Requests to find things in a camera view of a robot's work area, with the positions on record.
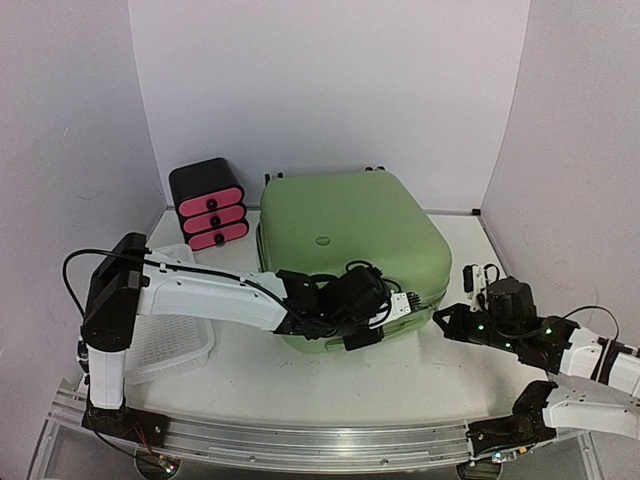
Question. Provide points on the aluminium front rail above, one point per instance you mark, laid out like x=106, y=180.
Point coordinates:
x=305, y=449

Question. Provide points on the white perforated plastic basket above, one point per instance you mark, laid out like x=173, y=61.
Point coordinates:
x=164, y=346

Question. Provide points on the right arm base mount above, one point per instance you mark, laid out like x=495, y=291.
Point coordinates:
x=524, y=427

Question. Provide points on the black pink drawer organizer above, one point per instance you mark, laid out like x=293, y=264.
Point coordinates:
x=209, y=203

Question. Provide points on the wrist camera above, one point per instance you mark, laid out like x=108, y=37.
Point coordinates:
x=506, y=301
x=362, y=297

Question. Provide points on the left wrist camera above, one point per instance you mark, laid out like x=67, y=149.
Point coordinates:
x=362, y=297

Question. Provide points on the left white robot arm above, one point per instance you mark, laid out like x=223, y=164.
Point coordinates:
x=133, y=281

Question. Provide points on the green hard-shell suitcase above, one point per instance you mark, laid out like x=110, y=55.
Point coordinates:
x=318, y=224

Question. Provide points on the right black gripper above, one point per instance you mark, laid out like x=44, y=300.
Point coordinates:
x=470, y=330

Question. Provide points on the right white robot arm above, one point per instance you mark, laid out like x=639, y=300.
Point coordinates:
x=592, y=382

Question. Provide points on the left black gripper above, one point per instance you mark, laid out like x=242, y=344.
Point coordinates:
x=350, y=345

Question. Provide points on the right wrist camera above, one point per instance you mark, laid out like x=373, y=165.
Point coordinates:
x=506, y=301

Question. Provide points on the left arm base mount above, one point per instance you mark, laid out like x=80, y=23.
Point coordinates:
x=127, y=424

